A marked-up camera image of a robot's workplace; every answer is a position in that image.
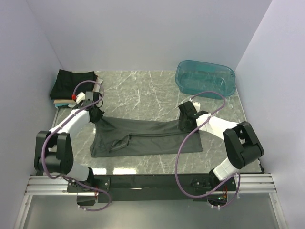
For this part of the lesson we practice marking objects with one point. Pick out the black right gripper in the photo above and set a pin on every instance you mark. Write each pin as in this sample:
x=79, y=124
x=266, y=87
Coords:
x=183, y=125

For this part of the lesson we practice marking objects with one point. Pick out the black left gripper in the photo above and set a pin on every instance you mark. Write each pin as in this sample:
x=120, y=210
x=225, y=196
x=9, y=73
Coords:
x=98, y=116

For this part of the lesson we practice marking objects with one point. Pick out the grey t shirt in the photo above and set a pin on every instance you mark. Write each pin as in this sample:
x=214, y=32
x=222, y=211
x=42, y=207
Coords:
x=116, y=137

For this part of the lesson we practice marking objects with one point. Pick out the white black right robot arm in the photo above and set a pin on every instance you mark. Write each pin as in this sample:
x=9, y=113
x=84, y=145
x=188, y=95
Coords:
x=241, y=142

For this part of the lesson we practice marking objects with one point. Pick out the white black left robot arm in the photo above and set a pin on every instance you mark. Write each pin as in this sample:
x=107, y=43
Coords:
x=53, y=149

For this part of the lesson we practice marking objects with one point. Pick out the teal transparent plastic basin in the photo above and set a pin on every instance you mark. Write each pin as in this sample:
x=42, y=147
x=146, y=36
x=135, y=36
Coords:
x=193, y=77

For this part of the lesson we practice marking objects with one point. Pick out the folded black t shirt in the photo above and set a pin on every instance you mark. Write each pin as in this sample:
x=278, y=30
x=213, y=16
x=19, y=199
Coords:
x=67, y=81

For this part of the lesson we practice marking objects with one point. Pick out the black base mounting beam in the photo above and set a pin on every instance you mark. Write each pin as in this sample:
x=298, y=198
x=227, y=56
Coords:
x=138, y=187

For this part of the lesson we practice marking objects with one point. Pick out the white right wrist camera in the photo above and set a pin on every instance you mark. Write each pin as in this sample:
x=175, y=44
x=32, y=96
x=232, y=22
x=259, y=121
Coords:
x=197, y=105

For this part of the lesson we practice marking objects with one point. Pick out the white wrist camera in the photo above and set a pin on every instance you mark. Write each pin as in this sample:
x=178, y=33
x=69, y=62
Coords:
x=78, y=98
x=197, y=105

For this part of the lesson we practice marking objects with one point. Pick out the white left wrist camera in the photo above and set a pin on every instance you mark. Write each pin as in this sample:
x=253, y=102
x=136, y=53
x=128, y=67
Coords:
x=78, y=98

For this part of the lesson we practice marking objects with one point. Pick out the aluminium rail frame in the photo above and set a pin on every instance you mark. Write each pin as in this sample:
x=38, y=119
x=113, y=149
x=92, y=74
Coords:
x=47, y=205

